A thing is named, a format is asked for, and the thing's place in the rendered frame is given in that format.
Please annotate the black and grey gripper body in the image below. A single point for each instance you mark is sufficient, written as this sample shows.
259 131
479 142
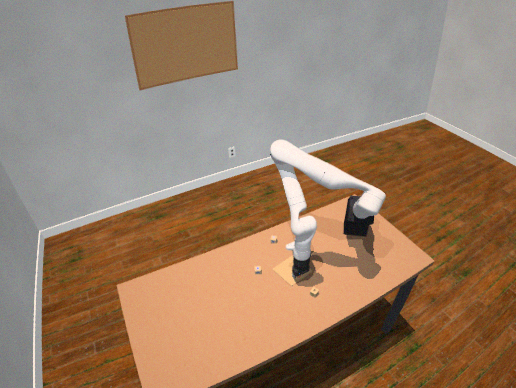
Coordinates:
301 260

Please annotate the tan flat mat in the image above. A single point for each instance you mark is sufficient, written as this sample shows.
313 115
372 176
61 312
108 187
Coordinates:
284 270

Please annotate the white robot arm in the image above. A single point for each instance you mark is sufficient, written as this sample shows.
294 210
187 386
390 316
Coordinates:
286 156

